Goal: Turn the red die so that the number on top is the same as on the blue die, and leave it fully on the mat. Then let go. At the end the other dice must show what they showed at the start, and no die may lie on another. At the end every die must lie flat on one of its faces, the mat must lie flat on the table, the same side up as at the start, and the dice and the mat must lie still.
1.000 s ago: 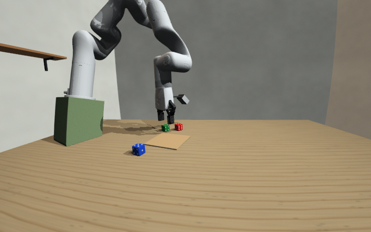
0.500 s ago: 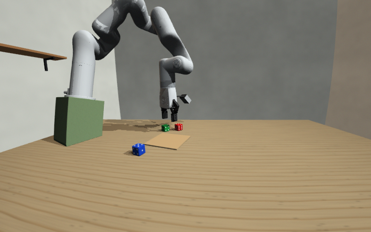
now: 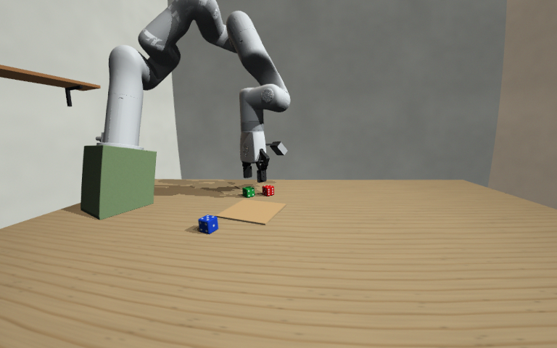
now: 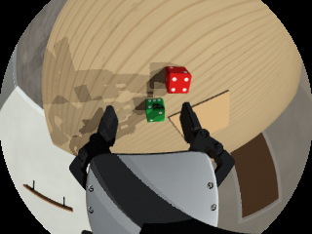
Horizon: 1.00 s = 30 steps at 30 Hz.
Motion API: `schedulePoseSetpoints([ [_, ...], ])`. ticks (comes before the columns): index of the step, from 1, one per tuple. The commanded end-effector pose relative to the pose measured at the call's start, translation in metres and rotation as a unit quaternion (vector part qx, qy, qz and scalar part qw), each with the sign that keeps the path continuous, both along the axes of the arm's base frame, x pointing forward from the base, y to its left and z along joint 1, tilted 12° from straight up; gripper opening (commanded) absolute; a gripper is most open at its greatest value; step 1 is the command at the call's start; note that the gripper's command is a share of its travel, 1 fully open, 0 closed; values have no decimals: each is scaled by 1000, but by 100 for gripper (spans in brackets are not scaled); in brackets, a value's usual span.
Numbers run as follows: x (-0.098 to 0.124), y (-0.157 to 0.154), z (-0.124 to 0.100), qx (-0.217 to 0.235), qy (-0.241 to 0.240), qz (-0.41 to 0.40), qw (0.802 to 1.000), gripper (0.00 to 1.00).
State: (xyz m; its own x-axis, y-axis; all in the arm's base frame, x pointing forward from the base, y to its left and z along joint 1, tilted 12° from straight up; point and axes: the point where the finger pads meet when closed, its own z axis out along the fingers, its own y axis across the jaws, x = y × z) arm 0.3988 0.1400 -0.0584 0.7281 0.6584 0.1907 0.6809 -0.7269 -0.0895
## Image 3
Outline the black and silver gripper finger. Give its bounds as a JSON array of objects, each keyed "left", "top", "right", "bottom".
[
  {"left": 242, "top": 162, "right": 252, "bottom": 178},
  {"left": 256, "top": 149, "right": 270, "bottom": 183}
]

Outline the tan flat mat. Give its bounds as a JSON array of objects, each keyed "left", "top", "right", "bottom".
[{"left": 216, "top": 199, "right": 286, "bottom": 225}]

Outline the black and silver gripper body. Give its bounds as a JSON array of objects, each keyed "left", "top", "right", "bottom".
[{"left": 240, "top": 130, "right": 266, "bottom": 164}]

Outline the blue die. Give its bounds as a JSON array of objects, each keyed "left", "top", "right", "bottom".
[{"left": 198, "top": 215, "right": 218, "bottom": 234}]

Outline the green die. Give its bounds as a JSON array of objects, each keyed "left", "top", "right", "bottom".
[{"left": 242, "top": 186, "right": 255, "bottom": 198}]

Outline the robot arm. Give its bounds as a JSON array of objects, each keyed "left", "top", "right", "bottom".
[{"left": 96, "top": 0, "right": 290, "bottom": 150}]

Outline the red die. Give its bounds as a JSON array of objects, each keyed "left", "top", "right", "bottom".
[{"left": 263, "top": 185, "right": 274, "bottom": 196}]

